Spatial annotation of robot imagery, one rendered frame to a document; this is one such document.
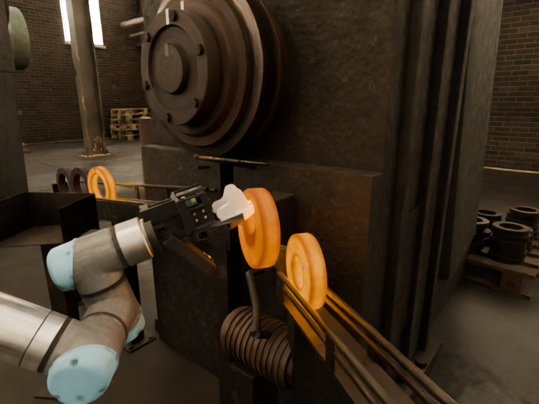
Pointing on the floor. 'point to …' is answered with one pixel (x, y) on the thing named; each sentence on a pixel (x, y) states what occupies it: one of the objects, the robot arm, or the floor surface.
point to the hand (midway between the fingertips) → (257, 206)
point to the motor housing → (256, 357)
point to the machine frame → (340, 172)
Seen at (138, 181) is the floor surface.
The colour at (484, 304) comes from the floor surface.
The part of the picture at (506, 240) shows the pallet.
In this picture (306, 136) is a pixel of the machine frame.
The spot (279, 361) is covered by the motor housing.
